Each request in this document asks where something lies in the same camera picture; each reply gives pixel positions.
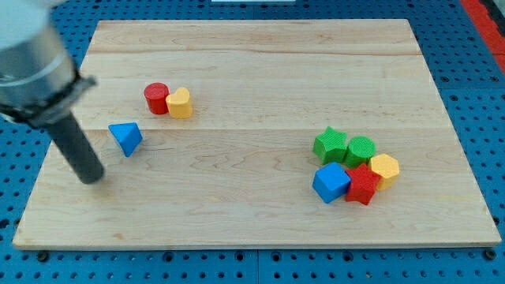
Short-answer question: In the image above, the red tape strip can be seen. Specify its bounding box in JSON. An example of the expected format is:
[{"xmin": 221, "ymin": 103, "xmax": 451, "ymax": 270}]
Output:
[{"xmin": 460, "ymin": 0, "xmax": 504, "ymax": 73}]

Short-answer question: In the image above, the blue triangle block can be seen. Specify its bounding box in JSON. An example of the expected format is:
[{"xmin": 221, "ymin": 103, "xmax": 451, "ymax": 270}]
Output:
[{"xmin": 108, "ymin": 122, "xmax": 143, "ymax": 157}]

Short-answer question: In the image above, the blue cube block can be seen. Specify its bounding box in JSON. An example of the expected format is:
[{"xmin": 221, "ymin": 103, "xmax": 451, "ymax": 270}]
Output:
[{"xmin": 312, "ymin": 163, "xmax": 351, "ymax": 204}]

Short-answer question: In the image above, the wooden board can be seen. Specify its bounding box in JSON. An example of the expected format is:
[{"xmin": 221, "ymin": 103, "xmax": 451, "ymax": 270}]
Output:
[{"xmin": 13, "ymin": 19, "xmax": 501, "ymax": 251}]

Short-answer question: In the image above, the yellow hexagon block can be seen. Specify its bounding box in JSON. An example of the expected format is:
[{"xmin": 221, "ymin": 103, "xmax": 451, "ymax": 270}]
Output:
[{"xmin": 368, "ymin": 154, "xmax": 400, "ymax": 191}]

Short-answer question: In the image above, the green star block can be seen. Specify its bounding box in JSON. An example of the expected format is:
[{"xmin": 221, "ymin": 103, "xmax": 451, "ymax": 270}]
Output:
[{"xmin": 312, "ymin": 126, "xmax": 347, "ymax": 165}]

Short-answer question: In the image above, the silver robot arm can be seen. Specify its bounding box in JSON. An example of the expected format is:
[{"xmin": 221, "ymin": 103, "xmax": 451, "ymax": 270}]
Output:
[{"xmin": 1, "ymin": 0, "xmax": 104, "ymax": 184}]

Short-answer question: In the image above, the yellow heart block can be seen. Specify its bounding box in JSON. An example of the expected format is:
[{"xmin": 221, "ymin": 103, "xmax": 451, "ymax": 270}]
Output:
[{"xmin": 165, "ymin": 87, "xmax": 193, "ymax": 119}]

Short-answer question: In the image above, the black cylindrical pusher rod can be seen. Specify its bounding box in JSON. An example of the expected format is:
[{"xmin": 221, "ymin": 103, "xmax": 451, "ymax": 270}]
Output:
[{"xmin": 45, "ymin": 113, "xmax": 105, "ymax": 185}]

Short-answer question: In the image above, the red cylinder block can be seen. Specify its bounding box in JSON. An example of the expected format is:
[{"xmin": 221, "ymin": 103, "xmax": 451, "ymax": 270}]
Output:
[{"xmin": 144, "ymin": 82, "xmax": 170, "ymax": 115}]

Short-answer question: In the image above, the red star block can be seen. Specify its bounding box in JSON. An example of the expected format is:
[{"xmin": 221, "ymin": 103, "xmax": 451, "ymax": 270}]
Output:
[{"xmin": 345, "ymin": 163, "xmax": 381, "ymax": 205}]

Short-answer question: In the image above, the green cylinder block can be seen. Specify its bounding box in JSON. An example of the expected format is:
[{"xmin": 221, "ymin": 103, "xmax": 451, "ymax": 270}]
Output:
[{"xmin": 343, "ymin": 136, "xmax": 376, "ymax": 168}]

